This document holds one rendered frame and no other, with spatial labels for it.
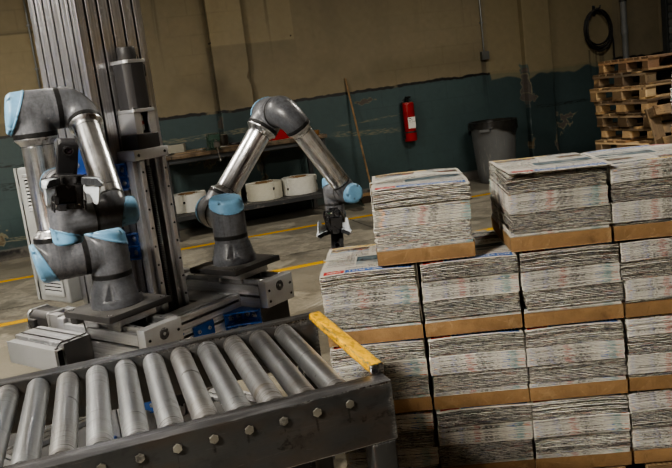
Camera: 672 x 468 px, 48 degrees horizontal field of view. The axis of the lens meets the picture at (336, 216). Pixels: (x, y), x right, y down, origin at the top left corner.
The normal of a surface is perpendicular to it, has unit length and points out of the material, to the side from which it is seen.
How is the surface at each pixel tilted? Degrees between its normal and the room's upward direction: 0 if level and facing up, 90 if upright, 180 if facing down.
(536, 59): 90
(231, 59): 90
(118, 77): 90
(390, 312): 91
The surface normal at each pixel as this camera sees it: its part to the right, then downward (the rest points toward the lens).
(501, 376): -0.05, 0.18
